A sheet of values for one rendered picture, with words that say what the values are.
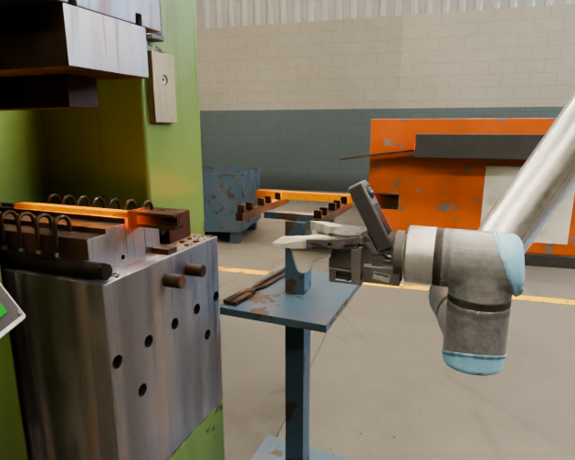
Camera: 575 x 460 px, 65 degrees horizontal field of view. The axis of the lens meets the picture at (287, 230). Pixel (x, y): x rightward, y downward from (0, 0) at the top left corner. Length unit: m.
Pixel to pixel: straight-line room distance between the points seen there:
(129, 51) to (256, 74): 7.97
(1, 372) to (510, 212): 0.94
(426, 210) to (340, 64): 4.71
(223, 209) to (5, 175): 3.44
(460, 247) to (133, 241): 0.61
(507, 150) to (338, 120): 4.75
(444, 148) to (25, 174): 3.34
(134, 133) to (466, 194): 3.47
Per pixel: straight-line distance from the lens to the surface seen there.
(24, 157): 1.39
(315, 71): 8.58
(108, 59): 0.92
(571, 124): 0.85
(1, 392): 1.01
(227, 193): 4.59
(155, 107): 1.20
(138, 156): 1.22
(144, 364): 0.95
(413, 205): 4.30
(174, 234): 1.06
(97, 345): 0.88
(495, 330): 0.73
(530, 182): 0.84
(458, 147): 4.08
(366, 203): 0.71
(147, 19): 1.02
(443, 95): 8.31
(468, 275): 0.70
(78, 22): 0.88
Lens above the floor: 1.17
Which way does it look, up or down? 13 degrees down
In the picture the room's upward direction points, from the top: straight up
